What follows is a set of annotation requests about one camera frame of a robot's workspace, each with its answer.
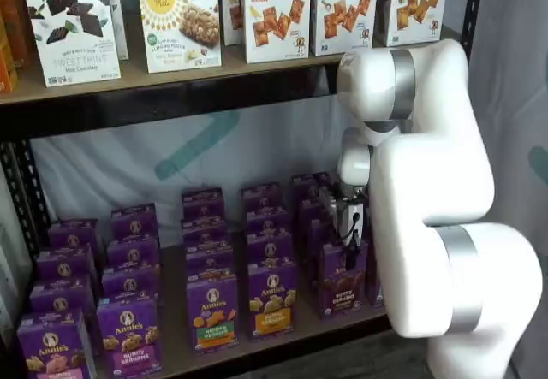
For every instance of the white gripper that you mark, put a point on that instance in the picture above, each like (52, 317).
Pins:
(359, 229)

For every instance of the purple Annie's box brown label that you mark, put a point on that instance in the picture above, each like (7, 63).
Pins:
(306, 186)
(319, 238)
(310, 210)
(338, 293)

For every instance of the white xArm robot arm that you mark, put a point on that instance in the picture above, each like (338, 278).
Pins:
(428, 182)

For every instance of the purple Annie's box yellow label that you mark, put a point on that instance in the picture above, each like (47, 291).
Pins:
(269, 246)
(262, 197)
(267, 223)
(272, 300)

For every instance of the purple Annie's box green label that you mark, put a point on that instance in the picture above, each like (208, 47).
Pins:
(204, 227)
(203, 201)
(210, 268)
(212, 315)
(209, 248)

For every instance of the wooden shelf board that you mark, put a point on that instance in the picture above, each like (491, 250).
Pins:
(233, 58)
(173, 310)

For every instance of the purple Annie's box magenta label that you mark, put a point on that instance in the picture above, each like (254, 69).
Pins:
(128, 282)
(135, 220)
(132, 252)
(128, 336)

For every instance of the blue pretzel crackers box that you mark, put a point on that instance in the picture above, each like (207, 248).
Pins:
(342, 15)

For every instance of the orange pretzel crackers cheddar box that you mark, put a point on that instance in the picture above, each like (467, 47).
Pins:
(278, 19)
(233, 11)

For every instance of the yellow pretzel crackers box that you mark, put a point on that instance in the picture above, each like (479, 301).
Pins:
(415, 7)

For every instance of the purple Annie's box pink label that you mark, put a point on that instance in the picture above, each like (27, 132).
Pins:
(60, 295)
(55, 345)
(64, 263)
(73, 233)

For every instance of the Simple Mills almond bar box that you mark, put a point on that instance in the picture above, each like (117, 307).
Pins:
(180, 28)

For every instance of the Sweet Thins mint chocolate box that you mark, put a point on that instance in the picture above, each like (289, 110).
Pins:
(73, 32)
(120, 19)

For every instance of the orange yellow snack box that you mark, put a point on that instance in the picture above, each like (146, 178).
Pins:
(6, 66)
(15, 32)

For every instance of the white backdrop cloth teal print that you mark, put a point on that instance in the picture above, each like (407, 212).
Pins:
(107, 169)

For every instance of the black metal shelf frame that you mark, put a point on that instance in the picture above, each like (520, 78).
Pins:
(171, 114)

